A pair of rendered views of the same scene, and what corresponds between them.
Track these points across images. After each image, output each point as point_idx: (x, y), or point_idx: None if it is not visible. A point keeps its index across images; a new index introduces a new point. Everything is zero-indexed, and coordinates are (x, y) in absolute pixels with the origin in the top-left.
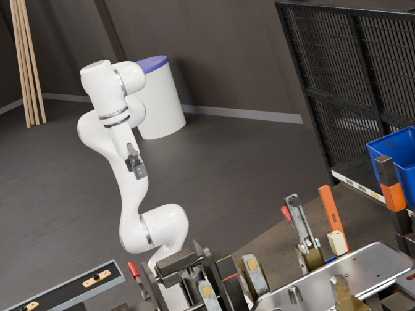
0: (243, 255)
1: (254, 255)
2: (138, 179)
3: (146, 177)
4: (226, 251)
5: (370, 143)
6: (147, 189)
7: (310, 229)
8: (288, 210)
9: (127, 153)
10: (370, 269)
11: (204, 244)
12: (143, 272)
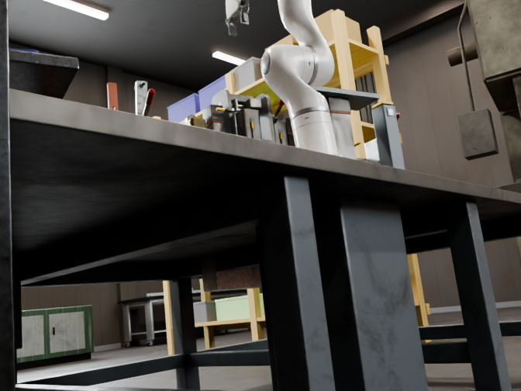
0: (194, 115)
1: (185, 117)
2: (235, 36)
3: (279, 12)
4: (205, 108)
5: (32, 51)
6: (284, 24)
7: (136, 113)
8: (146, 92)
9: (233, 18)
10: None
11: (214, 95)
12: (270, 101)
